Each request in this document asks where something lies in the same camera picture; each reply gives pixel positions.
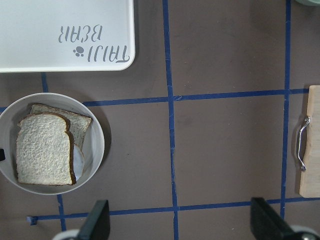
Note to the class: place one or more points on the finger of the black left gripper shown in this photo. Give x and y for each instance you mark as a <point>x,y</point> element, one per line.
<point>2,154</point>

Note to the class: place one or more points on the bread slice on plate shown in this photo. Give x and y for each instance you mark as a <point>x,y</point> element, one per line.
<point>78,123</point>

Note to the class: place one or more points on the wooden cutting board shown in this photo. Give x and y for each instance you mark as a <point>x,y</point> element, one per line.
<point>310,162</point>

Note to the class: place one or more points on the white bear tray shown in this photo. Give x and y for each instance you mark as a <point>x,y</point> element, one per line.
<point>66,35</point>

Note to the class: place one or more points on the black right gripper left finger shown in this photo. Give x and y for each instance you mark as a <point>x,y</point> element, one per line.
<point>97,224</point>

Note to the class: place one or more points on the green bowl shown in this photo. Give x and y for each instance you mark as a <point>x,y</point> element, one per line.
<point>313,3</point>

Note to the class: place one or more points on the fried egg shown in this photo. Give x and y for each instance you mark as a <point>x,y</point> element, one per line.
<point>78,162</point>

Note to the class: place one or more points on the bread slice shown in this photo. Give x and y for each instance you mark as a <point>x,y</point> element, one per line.
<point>78,123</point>
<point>45,150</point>

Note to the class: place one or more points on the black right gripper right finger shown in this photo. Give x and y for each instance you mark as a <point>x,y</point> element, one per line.
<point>266,224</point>

